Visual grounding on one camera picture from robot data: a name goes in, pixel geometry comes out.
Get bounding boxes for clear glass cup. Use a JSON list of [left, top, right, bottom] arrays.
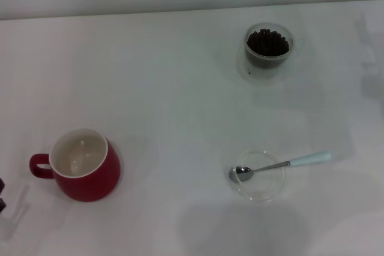
[[242, 22, 306, 70]]

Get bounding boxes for coffee beans pile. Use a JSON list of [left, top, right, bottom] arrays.
[[246, 28, 290, 68]]

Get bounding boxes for clear glass saucer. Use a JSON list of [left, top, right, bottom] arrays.
[[236, 47, 290, 85], [226, 149, 286, 203]]

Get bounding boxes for steel spoon with blue handle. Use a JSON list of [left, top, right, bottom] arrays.
[[228, 150, 333, 183]]

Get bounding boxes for red ceramic mug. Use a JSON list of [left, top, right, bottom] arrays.
[[29, 127, 122, 202]]

